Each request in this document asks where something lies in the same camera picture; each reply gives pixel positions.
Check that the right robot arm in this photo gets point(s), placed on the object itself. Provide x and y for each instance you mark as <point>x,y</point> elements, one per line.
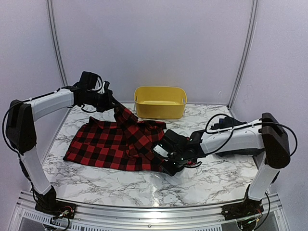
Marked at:
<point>230,136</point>

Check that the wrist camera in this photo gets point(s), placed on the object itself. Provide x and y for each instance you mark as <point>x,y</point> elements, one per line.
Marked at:
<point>159,151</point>
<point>104,87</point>

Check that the folded blue garment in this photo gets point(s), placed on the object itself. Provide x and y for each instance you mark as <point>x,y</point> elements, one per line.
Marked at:
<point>226,122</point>

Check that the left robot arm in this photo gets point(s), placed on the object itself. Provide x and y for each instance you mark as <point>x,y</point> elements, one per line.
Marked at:
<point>19,131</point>

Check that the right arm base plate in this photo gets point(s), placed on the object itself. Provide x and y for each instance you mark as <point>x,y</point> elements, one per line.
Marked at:
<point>241,210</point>

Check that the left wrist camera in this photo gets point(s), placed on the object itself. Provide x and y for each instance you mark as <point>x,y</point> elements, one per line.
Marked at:
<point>104,87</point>

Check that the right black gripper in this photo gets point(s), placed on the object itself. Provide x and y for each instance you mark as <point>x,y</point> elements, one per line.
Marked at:
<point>170,170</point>

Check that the yellow plastic basket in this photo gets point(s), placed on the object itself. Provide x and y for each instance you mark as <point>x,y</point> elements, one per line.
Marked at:
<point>160,102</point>

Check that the aluminium front rail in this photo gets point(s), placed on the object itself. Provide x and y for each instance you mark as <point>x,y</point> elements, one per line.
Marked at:
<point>115,218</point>

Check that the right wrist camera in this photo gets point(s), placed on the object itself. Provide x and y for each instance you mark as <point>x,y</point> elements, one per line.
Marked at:
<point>159,151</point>

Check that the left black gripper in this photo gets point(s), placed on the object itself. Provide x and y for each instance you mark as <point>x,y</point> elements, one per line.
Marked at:
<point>107,104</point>

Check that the dark green plaid skirt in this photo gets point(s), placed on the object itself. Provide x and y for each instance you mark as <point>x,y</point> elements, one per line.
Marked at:
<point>244,152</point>

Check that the red black plaid shirt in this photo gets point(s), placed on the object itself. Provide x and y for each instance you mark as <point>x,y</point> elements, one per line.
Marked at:
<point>125,144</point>

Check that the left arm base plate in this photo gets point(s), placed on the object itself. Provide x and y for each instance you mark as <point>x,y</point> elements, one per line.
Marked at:
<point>62,209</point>

